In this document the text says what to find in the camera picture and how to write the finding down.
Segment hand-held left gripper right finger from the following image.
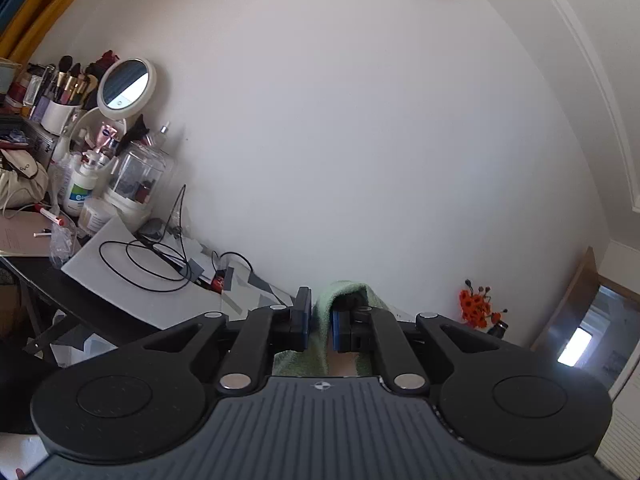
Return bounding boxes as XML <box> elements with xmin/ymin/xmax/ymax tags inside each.
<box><xmin>330</xmin><ymin>305</ymin><xmax>502</xmax><ymax>394</ymax></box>

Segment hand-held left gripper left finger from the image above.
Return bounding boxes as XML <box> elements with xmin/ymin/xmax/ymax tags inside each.
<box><xmin>142</xmin><ymin>287</ymin><xmax>313</xmax><ymax>394</ymax></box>

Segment green and beige patterned pants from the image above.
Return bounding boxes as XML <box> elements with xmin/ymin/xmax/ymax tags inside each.
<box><xmin>272</xmin><ymin>280</ymin><xmax>387</xmax><ymax>378</ymax></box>

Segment orange artificial flowers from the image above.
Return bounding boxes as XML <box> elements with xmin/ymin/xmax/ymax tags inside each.
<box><xmin>458</xmin><ymin>278</ymin><xmax>509</xmax><ymax>332</ymax></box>

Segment white foam board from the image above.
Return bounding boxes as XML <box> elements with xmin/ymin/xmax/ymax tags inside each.
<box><xmin>60</xmin><ymin>215</ymin><xmax>226</xmax><ymax>322</ymax></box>

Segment clear domed cosmetics jar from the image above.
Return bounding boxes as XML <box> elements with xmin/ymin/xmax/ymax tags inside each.
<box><xmin>102</xmin><ymin>140</ymin><xmax>177</xmax><ymax>222</ymax></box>

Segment glass spray bottle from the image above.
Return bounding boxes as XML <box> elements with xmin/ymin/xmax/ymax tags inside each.
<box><xmin>150</xmin><ymin>122</ymin><xmax>174</xmax><ymax>155</ymax></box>

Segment cotton swab jar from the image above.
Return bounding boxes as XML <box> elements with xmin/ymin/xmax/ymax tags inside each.
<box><xmin>77</xmin><ymin>195</ymin><xmax>119</xmax><ymax>237</ymax></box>

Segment black desk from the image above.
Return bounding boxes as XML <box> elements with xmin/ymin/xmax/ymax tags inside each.
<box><xmin>0</xmin><ymin>255</ymin><xmax>167</xmax><ymax>347</ymax></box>

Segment clear plastic bag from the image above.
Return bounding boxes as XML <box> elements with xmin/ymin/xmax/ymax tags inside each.
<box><xmin>49</xmin><ymin>222</ymin><xmax>84</xmax><ymax>269</ymax></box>

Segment white pump lotion bottle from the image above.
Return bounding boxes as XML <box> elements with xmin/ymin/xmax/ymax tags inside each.
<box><xmin>61</xmin><ymin>150</ymin><xmax>109</xmax><ymax>219</ymax></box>

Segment pink cosmetic bottle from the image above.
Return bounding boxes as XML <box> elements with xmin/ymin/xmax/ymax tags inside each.
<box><xmin>95</xmin><ymin>122</ymin><xmax>124</xmax><ymax>154</ymax></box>

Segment pink paper sheet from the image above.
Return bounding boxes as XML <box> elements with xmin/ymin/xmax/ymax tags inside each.
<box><xmin>0</xmin><ymin>210</ymin><xmax>63</xmax><ymax>259</ymax></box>

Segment round white vanity mirror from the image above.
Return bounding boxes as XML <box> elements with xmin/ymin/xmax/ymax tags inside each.
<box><xmin>65</xmin><ymin>57</ymin><xmax>158</xmax><ymax>162</ymax></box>

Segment beige handbag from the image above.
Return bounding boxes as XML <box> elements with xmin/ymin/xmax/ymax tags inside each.
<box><xmin>0</xmin><ymin>147</ymin><xmax>51</xmax><ymax>211</ymax></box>

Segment white brush cup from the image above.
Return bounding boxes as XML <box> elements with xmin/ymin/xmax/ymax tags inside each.
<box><xmin>41</xmin><ymin>100</ymin><xmax>82</xmax><ymax>135</ymax></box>

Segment silver makeup case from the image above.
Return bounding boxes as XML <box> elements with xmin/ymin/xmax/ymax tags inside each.
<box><xmin>0</xmin><ymin>114</ymin><xmax>62</xmax><ymax>168</ymax></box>

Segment bunch of makeup brushes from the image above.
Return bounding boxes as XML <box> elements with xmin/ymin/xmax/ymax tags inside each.
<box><xmin>46</xmin><ymin>55</ymin><xmax>102</xmax><ymax>107</ymax></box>

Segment yellow curtain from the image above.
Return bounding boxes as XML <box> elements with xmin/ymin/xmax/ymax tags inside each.
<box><xmin>0</xmin><ymin>0</ymin><xmax>109</xmax><ymax>64</ymax></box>

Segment looped black cable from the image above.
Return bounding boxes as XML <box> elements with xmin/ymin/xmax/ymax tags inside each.
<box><xmin>99</xmin><ymin>185</ymin><xmax>201</xmax><ymax>294</ymax></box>

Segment wooden door frame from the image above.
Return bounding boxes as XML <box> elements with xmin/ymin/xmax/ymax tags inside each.
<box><xmin>530</xmin><ymin>246</ymin><xmax>640</xmax><ymax>367</ymax></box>

